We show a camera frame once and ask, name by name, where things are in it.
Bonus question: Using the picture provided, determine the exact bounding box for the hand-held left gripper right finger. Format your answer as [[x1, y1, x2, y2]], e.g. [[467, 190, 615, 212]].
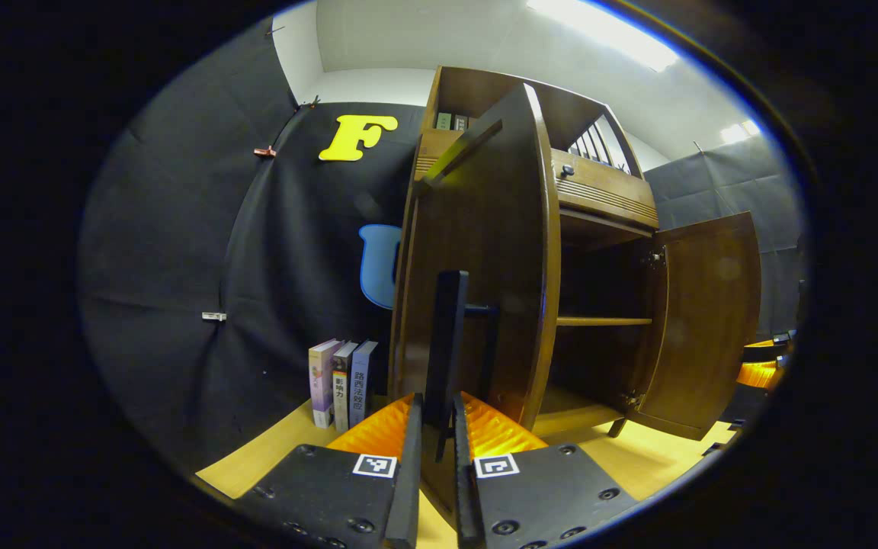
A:
[[450, 391, 642, 549]]

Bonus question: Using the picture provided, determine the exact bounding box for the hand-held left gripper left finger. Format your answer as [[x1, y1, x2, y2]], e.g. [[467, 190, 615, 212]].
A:
[[241, 393, 425, 549]]

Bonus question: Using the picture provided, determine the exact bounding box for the wooden cabinet door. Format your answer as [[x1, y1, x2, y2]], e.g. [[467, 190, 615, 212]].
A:
[[626, 212, 761, 441], [392, 82, 562, 535]]

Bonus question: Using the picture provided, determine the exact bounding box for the black door handle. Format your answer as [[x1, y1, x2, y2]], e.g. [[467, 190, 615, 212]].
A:
[[422, 270, 501, 464]]

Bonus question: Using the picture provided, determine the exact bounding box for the wooden double-door shoe cabinet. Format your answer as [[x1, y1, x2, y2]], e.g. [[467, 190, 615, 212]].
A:
[[389, 65, 661, 439]]

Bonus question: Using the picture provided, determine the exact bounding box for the wooden cabinet shelf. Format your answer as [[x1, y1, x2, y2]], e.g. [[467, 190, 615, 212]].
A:
[[557, 316, 653, 327]]

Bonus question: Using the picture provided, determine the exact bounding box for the blue grey book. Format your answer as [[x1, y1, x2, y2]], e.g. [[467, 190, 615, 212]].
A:
[[349, 340, 379, 428]]

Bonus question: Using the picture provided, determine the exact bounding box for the dark grey book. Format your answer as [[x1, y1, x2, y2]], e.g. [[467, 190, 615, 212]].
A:
[[332, 342, 360, 434]]

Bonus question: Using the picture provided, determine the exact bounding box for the pale purple book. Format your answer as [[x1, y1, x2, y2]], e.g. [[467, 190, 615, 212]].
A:
[[309, 339, 343, 429]]

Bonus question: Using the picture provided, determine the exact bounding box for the black backdrop cloth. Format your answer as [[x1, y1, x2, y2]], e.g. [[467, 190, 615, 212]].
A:
[[77, 19, 440, 474], [643, 137, 809, 344]]

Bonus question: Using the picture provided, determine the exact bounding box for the wooden drawer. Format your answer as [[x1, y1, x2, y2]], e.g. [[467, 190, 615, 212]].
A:
[[551, 149, 659, 230]]

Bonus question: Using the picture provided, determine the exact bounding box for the small ceiling light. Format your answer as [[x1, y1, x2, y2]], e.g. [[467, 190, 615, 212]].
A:
[[719, 120, 761, 146]]

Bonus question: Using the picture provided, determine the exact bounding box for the large ceiling light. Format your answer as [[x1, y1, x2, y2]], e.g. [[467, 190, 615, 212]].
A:
[[527, 0, 680, 73]]

